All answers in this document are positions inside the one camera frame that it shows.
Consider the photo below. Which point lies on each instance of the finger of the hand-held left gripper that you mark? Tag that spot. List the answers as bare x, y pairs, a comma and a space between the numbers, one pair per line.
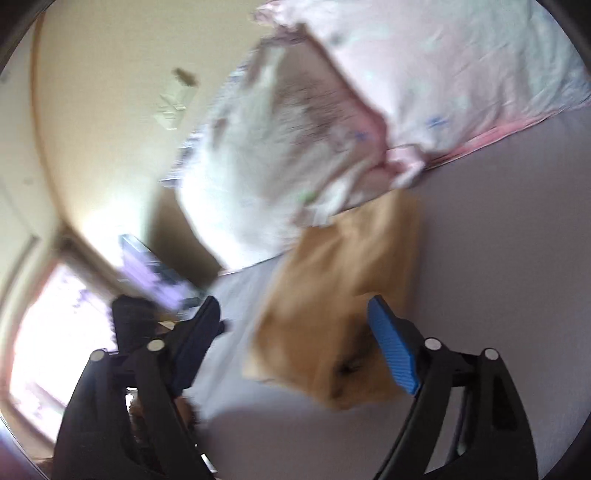
133, 321

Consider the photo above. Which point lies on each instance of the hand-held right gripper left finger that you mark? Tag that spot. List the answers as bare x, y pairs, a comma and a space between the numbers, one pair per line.
188, 359

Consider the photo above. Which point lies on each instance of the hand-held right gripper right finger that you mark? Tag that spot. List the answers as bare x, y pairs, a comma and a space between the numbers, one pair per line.
393, 347

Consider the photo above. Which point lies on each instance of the tan small garment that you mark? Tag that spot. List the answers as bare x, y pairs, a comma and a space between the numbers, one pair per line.
339, 304

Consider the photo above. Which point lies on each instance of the brown headboard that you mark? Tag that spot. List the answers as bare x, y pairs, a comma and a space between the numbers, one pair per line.
184, 230

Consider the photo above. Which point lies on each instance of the bright window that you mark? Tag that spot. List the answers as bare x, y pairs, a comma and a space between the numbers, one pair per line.
51, 341

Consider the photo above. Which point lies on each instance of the lavender bed sheet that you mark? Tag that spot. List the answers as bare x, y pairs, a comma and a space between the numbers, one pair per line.
485, 258

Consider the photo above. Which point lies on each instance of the white printed pillow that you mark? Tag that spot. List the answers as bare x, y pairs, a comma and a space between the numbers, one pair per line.
263, 161

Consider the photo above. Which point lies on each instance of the pink cloth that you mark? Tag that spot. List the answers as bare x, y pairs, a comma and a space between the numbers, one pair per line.
480, 141

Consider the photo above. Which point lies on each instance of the pink printed pillow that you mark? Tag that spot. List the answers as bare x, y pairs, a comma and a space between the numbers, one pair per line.
443, 69

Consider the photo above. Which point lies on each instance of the white wall fixture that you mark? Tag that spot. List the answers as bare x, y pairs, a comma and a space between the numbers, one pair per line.
176, 100

